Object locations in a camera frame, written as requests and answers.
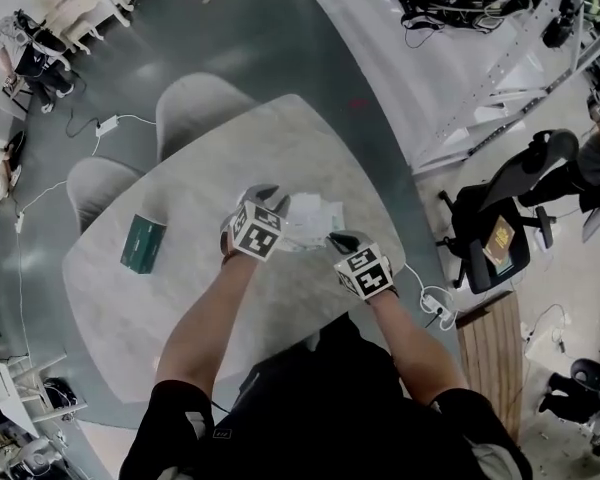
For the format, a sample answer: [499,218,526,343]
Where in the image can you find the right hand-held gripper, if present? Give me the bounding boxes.
[327,232,398,303]

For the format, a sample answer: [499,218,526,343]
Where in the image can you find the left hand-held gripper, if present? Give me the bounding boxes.
[220,183,291,264]

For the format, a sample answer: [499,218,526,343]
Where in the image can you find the white plastic bag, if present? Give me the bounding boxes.
[278,192,347,255]

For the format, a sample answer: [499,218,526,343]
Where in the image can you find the person's left forearm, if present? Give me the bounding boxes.
[154,254,259,405]

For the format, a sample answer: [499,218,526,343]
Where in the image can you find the person's right forearm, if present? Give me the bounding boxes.
[366,291,470,405]

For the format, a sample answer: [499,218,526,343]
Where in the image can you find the grey shell chair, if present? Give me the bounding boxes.
[155,72,259,162]
[66,157,147,235]

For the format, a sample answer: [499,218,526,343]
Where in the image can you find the green box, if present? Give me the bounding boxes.
[119,213,169,276]

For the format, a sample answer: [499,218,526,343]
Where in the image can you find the black office chair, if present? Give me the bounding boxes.
[436,128,581,296]

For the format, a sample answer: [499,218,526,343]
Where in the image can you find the brown book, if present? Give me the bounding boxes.
[481,214,519,275]

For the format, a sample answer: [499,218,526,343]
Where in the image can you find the person's black t-shirt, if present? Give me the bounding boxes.
[119,312,534,480]

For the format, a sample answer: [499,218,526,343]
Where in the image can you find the wooden bench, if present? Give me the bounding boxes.
[454,289,525,445]

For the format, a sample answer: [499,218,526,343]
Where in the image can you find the white power adapter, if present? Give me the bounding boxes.
[94,114,122,139]

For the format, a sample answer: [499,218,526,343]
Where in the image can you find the white vanity dresser with mirror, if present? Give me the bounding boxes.
[31,0,137,57]

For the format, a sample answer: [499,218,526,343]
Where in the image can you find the black bag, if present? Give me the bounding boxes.
[43,377,80,410]

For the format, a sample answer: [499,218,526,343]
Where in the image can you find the white floor cable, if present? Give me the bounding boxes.
[16,132,102,219]

